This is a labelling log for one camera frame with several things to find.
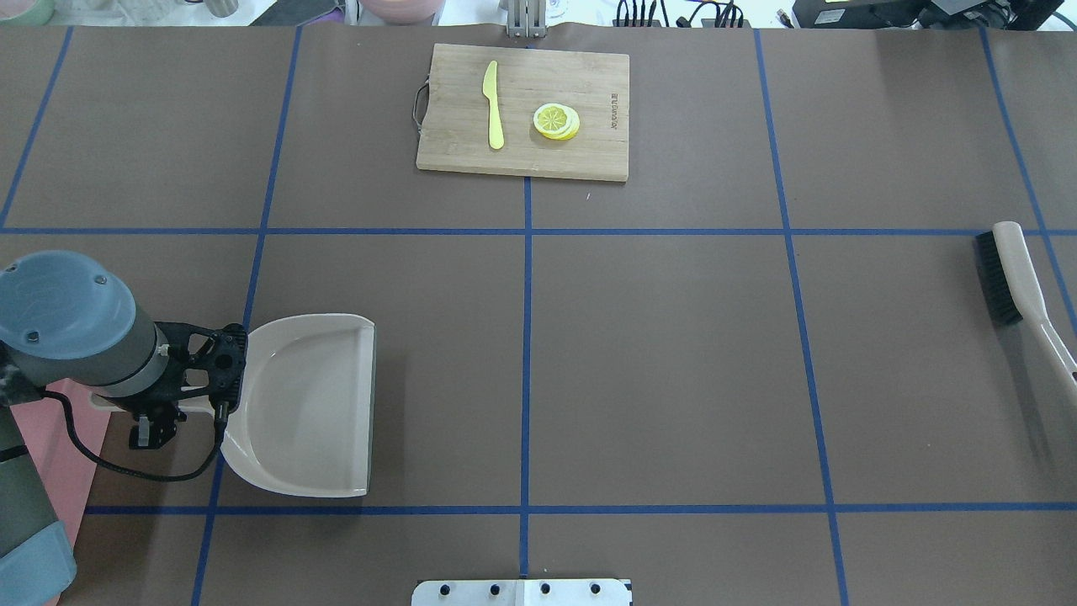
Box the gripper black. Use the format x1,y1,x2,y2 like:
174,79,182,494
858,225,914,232
126,322,247,451

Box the beige dustpan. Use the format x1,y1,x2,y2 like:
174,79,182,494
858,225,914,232
92,313,376,498

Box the white hand brush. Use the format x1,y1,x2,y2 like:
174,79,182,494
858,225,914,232
973,221,1076,399

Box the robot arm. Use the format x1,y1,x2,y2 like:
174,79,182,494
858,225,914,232
1,250,247,605

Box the pink plastic bin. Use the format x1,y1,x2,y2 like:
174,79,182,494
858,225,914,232
17,379,112,606

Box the yellow plastic knife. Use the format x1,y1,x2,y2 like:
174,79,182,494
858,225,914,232
481,59,505,151

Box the pink bowl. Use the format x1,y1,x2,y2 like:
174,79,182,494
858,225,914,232
358,0,445,24

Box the yellow lemon slices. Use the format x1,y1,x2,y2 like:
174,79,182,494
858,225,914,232
532,103,581,141

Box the wooden cutting board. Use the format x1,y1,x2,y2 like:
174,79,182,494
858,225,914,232
416,43,630,183

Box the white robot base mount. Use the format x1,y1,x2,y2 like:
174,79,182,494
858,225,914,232
411,578,634,605

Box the aluminium frame post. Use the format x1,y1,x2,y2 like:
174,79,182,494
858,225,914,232
499,0,549,40

